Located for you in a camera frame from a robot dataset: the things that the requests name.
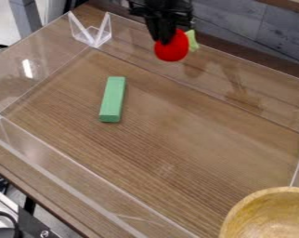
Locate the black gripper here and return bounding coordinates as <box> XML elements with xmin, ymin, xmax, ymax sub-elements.
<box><xmin>128</xmin><ymin>0</ymin><xmax>193</xmax><ymax>45</ymax></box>

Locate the red plush fruit green leaf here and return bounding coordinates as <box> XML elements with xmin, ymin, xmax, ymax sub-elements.
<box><xmin>153</xmin><ymin>29</ymin><xmax>200</xmax><ymax>62</ymax></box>

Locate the green rectangular block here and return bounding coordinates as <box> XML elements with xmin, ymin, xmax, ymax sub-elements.
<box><xmin>98</xmin><ymin>76</ymin><xmax>126</xmax><ymax>123</ymax></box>

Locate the wooden bowl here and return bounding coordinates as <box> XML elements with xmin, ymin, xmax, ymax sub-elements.
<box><xmin>220</xmin><ymin>187</ymin><xmax>299</xmax><ymax>238</ymax></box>

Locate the clear acrylic tray enclosure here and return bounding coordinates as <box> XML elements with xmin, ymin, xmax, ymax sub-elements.
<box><xmin>0</xmin><ymin>7</ymin><xmax>299</xmax><ymax>238</ymax></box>

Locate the black metal bracket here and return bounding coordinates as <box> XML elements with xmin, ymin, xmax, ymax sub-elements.
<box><xmin>17</xmin><ymin>207</ymin><xmax>61</xmax><ymax>238</ymax></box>

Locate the black cable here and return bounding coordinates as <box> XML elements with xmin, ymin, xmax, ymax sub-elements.
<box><xmin>0</xmin><ymin>210</ymin><xmax>25</xmax><ymax>238</ymax></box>

